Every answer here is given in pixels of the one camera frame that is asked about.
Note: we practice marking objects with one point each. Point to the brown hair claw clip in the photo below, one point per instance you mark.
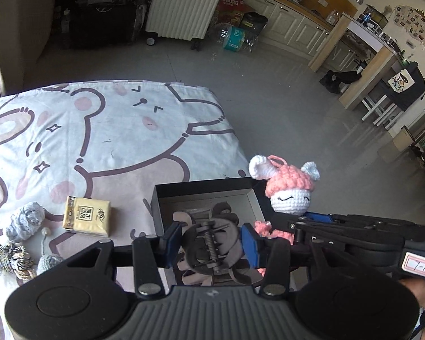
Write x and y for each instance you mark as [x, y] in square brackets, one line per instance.
[202, 241]

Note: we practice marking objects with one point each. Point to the yellow tissue pack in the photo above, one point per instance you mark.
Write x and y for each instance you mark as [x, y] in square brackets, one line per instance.
[88, 216]

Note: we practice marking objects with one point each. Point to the black bag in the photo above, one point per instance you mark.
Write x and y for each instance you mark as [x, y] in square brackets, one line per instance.
[102, 21]

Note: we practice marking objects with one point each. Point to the black trash bin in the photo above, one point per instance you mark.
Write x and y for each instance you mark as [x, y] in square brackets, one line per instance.
[255, 21]

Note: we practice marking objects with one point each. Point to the cartoon bear printed bedsheet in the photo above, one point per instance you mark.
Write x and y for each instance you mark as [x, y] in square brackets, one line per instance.
[109, 131]

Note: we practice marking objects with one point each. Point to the white stool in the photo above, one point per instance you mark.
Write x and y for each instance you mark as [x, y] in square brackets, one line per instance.
[382, 111]

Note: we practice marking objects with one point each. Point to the white oil radiator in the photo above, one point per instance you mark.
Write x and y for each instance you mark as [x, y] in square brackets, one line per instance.
[184, 3]

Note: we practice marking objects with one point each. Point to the pink white crochet doll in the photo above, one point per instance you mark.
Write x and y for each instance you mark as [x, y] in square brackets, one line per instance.
[290, 198]

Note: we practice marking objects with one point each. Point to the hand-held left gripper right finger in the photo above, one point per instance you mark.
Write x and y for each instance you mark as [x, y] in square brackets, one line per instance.
[250, 249]

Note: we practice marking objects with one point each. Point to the black cardboard box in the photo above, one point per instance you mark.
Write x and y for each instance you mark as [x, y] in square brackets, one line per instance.
[162, 205]

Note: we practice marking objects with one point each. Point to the red printed cardboard box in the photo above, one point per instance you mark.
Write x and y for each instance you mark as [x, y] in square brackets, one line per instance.
[233, 7]

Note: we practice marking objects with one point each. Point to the black printed shirt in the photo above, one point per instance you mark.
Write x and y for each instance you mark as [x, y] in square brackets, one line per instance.
[407, 85]

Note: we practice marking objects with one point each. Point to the wall photo collage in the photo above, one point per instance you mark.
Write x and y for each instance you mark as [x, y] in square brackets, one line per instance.
[416, 24]

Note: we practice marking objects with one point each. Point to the gold and black tinsel scrunchie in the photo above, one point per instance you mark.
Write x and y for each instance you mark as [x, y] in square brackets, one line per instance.
[14, 260]

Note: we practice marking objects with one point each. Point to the cream kitchen cabinets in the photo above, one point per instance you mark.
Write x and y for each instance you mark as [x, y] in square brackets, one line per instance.
[297, 21]

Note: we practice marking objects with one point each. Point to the beige curtain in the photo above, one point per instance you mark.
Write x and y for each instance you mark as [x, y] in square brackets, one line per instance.
[21, 42]

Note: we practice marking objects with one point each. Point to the small brown cardboard box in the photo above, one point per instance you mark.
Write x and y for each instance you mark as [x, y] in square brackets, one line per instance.
[402, 138]

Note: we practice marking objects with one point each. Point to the wooden bar counter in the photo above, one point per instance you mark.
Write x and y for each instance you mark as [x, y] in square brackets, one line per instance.
[375, 74]

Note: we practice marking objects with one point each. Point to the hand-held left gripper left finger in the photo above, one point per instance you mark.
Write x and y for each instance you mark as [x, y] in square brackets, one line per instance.
[172, 245]

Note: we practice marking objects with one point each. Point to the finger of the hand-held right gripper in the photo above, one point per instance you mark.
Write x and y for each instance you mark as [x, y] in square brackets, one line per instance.
[304, 232]
[318, 216]

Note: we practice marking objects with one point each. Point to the large clear water bottle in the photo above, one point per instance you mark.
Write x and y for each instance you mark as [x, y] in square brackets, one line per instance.
[235, 39]

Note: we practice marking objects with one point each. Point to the grey-blue fabric scrunchie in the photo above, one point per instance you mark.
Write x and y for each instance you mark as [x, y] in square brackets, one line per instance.
[24, 220]

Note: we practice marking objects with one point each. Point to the person's right hand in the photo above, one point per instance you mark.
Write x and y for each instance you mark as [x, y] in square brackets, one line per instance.
[416, 290]

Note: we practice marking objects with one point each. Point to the clear plastic bag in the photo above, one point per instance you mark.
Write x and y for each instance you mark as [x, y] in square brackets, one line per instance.
[333, 17]

